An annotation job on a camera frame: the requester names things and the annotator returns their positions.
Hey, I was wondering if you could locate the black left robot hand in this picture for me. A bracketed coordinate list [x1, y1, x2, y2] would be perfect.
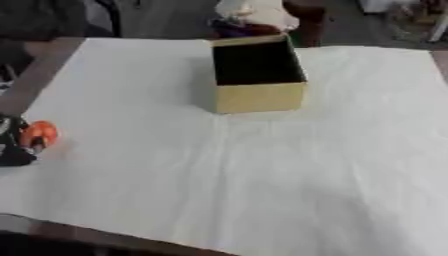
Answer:
[0, 114, 49, 168]

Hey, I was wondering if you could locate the orange round toy fruit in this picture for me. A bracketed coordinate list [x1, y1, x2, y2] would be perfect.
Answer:
[19, 120, 62, 150]

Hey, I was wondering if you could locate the tan cardboard box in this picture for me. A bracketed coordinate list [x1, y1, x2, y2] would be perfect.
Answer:
[208, 32, 310, 115]

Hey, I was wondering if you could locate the black chair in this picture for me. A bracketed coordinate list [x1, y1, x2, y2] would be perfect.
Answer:
[0, 0, 125, 43]

